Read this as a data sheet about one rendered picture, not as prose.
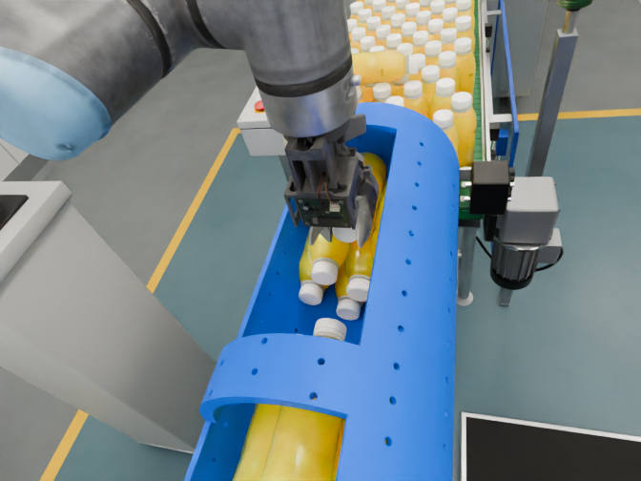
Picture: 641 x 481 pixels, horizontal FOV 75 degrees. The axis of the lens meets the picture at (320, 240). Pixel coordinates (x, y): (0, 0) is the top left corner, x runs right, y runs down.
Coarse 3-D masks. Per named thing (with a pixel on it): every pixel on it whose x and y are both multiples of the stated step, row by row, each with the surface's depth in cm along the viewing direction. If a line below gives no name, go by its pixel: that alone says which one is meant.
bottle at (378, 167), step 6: (366, 156) 68; (372, 156) 68; (378, 156) 69; (366, 162) 66; (372, 162) 67; (378, 162) 67; (372, 168) 65; (378, 168) 66; (384, 168) 68; (378, 174) 65; (384, 174) 68; (378, 180) 64; (384, 180) 68; (378, 198) 62; (378, 204) 62
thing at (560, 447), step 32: (480, 416) 133; (480, 448) 127; (512, 448) 125; (544, 448) 124; (576, 448) 122; (608, 448) 121; (640, 448) 119; (480, 480) 122; (512, 480) 120; (544, 480) 119; (576, 480) 117; (608, 480) 116; (640, 480) 114
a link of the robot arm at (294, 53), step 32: (224, 0) 31; (256, 0) 30; (288, 0) 30; (320, 0) 30; (224, 32) 33; (256, 32) 32; (288, 32) 31; (320, 32) 32; (256, 64) 35; (288, 64) 33; (320, 64) 34; (288, 96) 35
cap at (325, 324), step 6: (324, 318) 50; (318, 324) 50; (324, 324) 50; (330, 324) 50; (336, 324) 50; (342, 324) 50; (318, 330) 50; (324, 330) 49; (330, 330) 49; (336, 330) 50; (342, 330) 50; (342, 336) 50
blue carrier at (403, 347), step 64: (384, 128) 61; (448, 192) 60; (384, 256) 47; (448, 256) 54; (256, 320) 61; (384, 320) 42; (448, 320) 49; (256, 384) 39; (320, 384) 37; (384, 384) 38; (448, 384) 45; (384, 448) 35; (448, 448) 41
